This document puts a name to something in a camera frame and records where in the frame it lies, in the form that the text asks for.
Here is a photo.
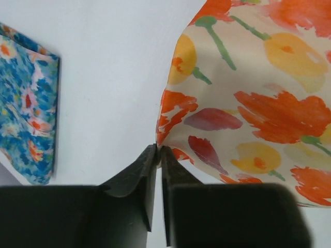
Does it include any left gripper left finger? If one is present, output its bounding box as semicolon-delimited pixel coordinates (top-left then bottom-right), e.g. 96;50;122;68
1;145;157;247

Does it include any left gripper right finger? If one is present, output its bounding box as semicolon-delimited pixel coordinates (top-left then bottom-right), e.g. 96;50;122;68
160;147;312;247

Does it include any orange floral skirt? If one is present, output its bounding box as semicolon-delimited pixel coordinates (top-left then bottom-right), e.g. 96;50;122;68
156;1;330;208

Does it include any blue floral skirt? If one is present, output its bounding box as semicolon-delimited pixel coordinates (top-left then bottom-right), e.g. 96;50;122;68
1;24;60;185

